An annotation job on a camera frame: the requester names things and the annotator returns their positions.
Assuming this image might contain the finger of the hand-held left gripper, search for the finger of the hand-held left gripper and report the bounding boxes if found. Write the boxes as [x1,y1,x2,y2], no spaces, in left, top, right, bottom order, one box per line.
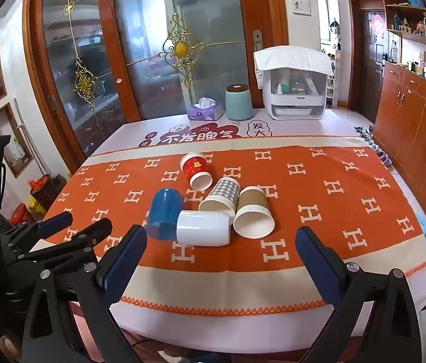
[11,217,114,270]
[1,211,74,251]

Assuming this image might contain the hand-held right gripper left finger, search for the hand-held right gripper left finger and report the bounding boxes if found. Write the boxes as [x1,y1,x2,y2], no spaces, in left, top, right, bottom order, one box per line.
[20,224,148,363]

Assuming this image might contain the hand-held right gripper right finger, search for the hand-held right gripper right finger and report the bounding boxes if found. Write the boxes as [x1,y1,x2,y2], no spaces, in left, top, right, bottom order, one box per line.
[295,226,426,363]

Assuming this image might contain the blue translucent cup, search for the blue translucent cup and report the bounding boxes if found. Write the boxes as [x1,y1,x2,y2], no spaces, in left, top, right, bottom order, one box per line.
[145,188,182,241]

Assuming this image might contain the white cup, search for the white cup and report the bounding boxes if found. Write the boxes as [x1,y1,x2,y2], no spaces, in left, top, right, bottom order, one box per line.
[176,210,232,246]

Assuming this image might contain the brown sleeved paper cup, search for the brown sleeved paper cup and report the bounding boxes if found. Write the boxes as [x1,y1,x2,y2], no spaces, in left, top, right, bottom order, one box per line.
[233,186,276,240]

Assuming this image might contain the red paper cup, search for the red paper cup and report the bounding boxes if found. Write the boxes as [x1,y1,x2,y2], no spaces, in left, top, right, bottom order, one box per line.
[180,152,213,191]

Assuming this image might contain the checked paper cup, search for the checked paper cup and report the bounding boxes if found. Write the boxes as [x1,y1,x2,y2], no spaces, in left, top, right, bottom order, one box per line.
[198,177,241,220]

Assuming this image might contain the red and black bag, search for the red and black bag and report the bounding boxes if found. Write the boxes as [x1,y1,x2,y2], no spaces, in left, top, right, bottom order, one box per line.
[28,174,67,213]

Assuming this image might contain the orange patterned tablecloth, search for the orange patterned tablecloth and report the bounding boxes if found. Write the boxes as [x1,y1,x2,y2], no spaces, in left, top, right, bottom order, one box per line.
[39,136,426,316]

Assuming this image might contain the light blue plastic stool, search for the light blue plastic stool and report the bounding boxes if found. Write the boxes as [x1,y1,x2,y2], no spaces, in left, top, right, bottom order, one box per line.
[412,212,426,243]

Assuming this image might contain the row of slippers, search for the row of slippers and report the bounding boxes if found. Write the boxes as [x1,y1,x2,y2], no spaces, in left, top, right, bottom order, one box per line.
[353,124,392,168]

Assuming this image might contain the wooden framed glass sliding door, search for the wooden framed glass sliding door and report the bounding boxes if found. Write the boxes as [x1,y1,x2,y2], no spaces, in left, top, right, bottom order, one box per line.
[97,0,289,122]
[23,0,141,163]

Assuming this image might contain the white printed table cover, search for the white printed table cover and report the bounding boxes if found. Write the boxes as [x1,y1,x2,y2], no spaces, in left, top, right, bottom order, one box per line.
[84,108,426,348]

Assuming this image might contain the purple tissue box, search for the purple tissue box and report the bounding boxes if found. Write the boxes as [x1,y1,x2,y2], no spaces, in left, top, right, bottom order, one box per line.
[187,97,225,122]

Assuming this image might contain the white storage cabinet box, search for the white storage cabinet box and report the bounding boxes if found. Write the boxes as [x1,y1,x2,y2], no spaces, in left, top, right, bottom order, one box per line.
[262,66,330,121]

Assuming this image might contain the wooden floor cabinet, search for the wooden floor cabinet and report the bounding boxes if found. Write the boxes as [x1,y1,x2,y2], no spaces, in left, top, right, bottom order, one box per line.
[373,60,426,216]

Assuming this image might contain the teal canister with brown lid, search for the teal canister with brown lid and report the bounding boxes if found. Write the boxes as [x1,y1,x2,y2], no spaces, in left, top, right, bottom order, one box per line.
[225,84,254,122]

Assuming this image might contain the brown wooden entry door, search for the brown wooden entry door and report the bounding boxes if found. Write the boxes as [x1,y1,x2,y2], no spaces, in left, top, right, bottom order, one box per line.
[350,0,387,123]

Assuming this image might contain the white cloth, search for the white cloth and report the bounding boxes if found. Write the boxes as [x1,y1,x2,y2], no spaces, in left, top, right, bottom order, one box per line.
[254,45,335,81]

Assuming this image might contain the wooden wall shelf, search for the wooden wall shelf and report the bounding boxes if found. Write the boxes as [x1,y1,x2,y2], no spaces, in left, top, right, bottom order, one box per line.
[380,0,426,80]

